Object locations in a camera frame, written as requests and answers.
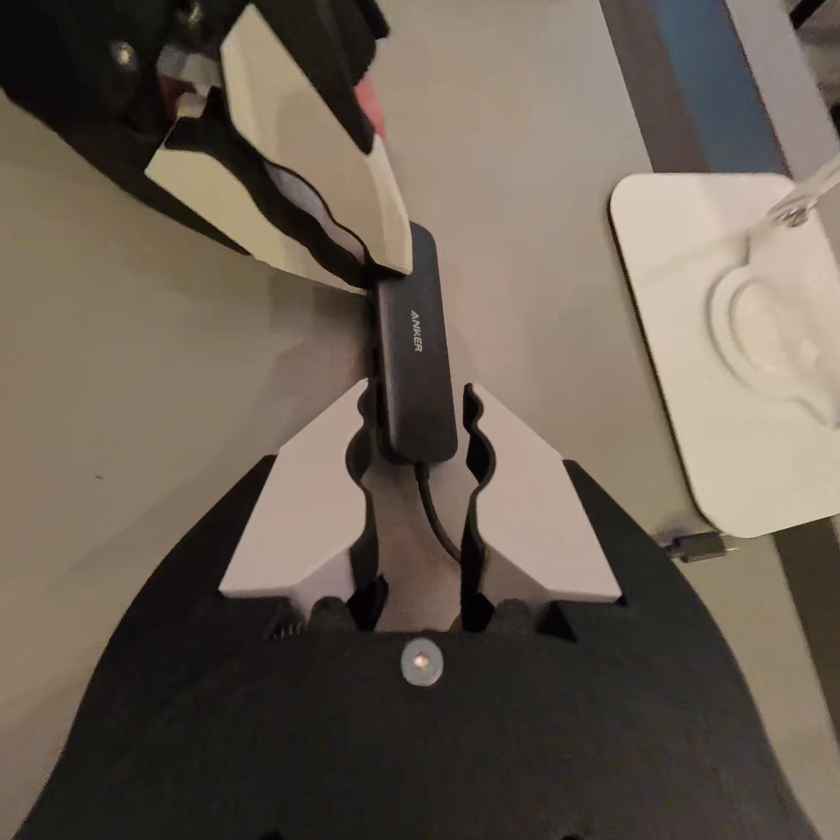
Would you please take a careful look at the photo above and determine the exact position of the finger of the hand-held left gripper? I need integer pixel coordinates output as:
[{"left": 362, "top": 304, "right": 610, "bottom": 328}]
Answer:
[
  {"left": 220, "top": 2, "right": 414, "bottom": 275},
  {"left": 144, "top": 113, "right": 370, "bottom": 295}
]

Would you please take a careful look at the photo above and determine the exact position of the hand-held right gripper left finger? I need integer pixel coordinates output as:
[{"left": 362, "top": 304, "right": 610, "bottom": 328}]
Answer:
[{"left": 218, "top": 377, "right": 388, "bottom": 627}]

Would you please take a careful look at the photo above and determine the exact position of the person's left hand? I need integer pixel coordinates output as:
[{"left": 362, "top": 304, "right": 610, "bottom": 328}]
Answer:
[{"left": 356, "top": 71, "right": 391, "bottom": 141}]

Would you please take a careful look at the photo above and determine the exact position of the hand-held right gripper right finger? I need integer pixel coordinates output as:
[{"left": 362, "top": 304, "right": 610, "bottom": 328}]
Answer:
[{"left": 459, "top": 382, "right": 624, "bottom": 634}]

